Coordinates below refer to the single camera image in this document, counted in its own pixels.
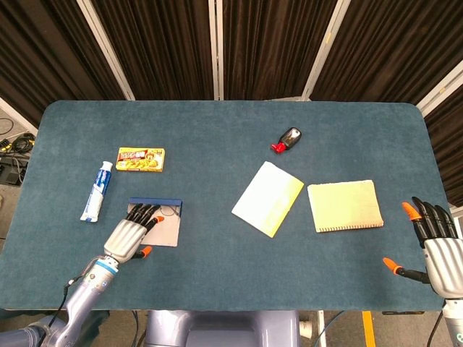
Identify blue felt table cover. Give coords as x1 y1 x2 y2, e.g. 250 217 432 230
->
0 100 449 312

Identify blue floor cable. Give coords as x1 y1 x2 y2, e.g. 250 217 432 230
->
318 310 347 347

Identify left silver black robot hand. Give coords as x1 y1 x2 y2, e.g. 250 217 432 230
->
103 203 166 266

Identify black bottle with red cap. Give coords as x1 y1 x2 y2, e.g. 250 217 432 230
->
271 127 303 155

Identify dark brown curtain panel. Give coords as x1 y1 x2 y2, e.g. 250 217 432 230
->
310 0 463 106
422 86 463 207
222 0 339 101
0 0 126 127
92 0 218 101

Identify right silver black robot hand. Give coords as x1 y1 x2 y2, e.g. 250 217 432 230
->
382 197 463 299

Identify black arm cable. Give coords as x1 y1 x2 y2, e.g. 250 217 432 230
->
46 275 85 328

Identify grey box blue edge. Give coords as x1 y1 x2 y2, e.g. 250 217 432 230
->
124 197 184 249

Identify beige spiral notebook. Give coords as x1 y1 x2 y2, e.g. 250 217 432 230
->
307 179 385 234

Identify white and yellow book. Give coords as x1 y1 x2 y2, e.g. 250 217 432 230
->
231 160 305 239

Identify white table leg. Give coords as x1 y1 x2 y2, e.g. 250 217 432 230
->
315 310 328 347

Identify white blue toothpaste tube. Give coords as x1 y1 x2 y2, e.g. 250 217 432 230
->
80 160 114 223

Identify grey-blue robot torso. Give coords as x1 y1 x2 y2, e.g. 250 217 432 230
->
144 309 301 347

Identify yellow black cable bundle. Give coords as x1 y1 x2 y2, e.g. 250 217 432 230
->
0 132 36 157

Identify white screen frame post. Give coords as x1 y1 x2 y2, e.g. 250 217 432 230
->
208 0 224 101
301 0 350 101
0 96 39 137
76 0 135 101
415 59 463 117

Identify black floor box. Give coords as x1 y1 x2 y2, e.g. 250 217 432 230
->
0 160 25 186

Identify yellow floor tape strip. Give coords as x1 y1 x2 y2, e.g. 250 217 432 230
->
362 310 375 347

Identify yellow curry roux box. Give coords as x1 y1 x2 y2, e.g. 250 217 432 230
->
116 146 167 174

